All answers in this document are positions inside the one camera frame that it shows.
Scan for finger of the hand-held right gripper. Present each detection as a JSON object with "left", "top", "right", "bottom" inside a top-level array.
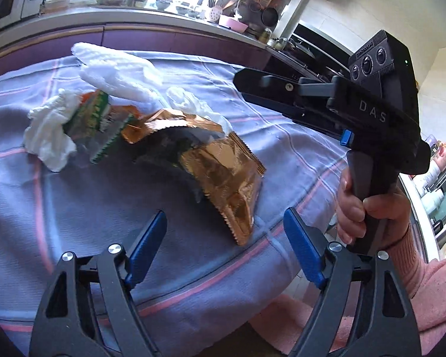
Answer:
[
  {"left": 233, "top": 68, "right": 337, "bottom": 99},
  {"left": 245, "top": 95, "right": 350, "bottom": 136}
]

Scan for gold snack bag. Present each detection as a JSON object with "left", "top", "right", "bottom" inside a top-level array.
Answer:
[{"left": 120, "top": 109, "right": 267, "bottom": 247}]

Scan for plaid grey-blue tablecloth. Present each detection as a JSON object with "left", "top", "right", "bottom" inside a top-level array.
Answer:
[{"left": 0, "top": 49, "right": 353, "bottom": 343}]

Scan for kitchen counter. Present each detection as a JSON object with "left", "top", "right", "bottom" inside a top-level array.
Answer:
[{"left": 0, "top": 7, "right": 320, "bottom": 79}]

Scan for large white foam net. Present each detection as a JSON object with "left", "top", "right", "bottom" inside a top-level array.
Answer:
[{"left": 79, "top": 57, "right": 165, "bottom": 105}]

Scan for black stove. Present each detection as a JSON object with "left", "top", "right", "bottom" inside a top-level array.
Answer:
[{"left": 271, "top": 22, "right": 359, "bottom": 84}]

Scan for purple kitchen cabinet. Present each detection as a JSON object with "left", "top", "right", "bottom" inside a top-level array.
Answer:
[{"left": 0, "top": 25, "right": 273, "bottom": 79}]

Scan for green snack wrapper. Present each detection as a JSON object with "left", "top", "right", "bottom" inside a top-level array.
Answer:
[{"left": 64, "top": 90, "right": 139, "bottom": 165}]

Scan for crumpled white tissue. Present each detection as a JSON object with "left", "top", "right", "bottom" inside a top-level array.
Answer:
[
  {"left": 23, "top": 89, "right": 78, "bottom": 172},
  {"left": 166, "top": 86, "right": 234, "bottom": 137}
]

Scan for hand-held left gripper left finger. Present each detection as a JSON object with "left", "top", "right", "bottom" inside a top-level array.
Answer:
[{"left": 29, "top": 210, "right": 168, "bottom": 357}]

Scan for shelf with jars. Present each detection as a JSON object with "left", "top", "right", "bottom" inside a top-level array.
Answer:
[{"left": 401, "top": 134, "right": 446, "bottom": 264}]

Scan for pink bowl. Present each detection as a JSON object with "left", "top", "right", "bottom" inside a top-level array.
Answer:
[{"left": 218, "top": 15, "right": 249, "bottom": 33}]

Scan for person's right hand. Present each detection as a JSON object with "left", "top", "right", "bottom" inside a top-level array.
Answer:
[{"left": 334, "top": 173, "right": 411, "bottom": 247}]

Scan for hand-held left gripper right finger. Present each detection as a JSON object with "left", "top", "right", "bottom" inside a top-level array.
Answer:
[{"left": 283, "top": 207, "right": 422, "bottom": 357}]

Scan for person's right forearm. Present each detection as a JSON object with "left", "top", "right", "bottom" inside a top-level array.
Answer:
[{"left": 388, "top": 190, "right": 446, "bottom": 343}]

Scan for small white foam net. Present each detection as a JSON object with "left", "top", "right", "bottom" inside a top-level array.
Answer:
[{"left": 71, "top": 42, "right": 112, "bottom": 65}]

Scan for black pan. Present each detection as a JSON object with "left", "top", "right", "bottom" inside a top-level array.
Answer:
[{"left": 261, "top": 7, "right": 280, "bottom": 25}]

